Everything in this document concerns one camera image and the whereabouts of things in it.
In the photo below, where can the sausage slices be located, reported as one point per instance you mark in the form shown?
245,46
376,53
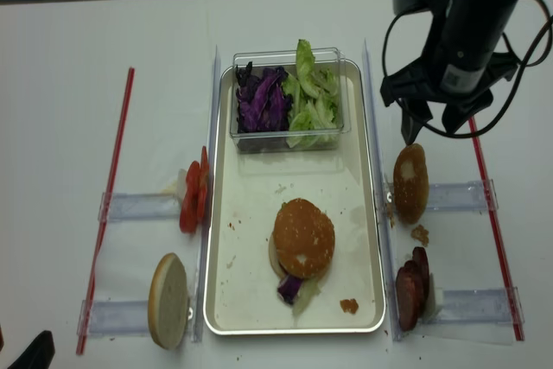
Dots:
412,289

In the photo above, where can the sesame top bun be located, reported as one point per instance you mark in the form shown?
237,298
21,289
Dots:
304,239

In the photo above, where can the crumb piece on tray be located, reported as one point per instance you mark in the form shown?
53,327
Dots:
349,306

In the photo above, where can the tomato slices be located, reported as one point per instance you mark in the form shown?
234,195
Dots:
193,206

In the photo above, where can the clear rail by spare bun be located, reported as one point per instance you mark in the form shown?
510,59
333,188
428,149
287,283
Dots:
462,197

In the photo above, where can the lettuce leaf on bun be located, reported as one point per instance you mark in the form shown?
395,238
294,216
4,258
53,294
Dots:
308,290

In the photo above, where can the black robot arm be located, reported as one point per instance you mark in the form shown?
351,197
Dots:
465,35

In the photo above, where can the red rod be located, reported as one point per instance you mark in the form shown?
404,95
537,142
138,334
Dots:
510,288
86,311

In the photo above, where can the metal tray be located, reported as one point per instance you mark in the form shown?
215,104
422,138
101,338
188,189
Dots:
249,189

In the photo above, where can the right clear long rail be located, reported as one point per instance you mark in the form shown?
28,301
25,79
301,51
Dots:
380,195

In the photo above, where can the clear rail by bun half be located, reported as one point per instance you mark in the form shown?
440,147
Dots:
112,319

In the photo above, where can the clear plastic salad box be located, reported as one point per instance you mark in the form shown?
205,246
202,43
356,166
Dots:
276,140

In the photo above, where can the spare sesame bun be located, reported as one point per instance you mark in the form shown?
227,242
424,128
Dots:
411,183

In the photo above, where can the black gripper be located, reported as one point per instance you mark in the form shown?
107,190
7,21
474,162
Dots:
465,93

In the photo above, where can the white pusher block sausage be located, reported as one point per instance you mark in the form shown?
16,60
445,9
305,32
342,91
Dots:
435,301

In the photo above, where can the clear rail by tomatoes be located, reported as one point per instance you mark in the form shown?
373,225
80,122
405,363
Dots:
116,207

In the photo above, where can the green lettuce in box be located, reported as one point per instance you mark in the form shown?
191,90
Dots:
314,119

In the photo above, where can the purple cabbage in box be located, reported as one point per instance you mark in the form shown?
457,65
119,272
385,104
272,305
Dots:
262,104

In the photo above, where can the cut bun half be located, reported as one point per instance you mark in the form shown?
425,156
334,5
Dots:
168,302

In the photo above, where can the white pusher block tomatoes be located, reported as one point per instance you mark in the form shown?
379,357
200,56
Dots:
180,186

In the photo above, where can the right red rod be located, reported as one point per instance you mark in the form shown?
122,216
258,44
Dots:
510,288

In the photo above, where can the bread crumb piece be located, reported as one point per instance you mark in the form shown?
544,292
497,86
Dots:
421,234

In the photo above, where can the clear rail by sausage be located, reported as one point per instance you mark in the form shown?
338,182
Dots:
475,306

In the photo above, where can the left red rod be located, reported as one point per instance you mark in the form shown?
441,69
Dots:
86,311

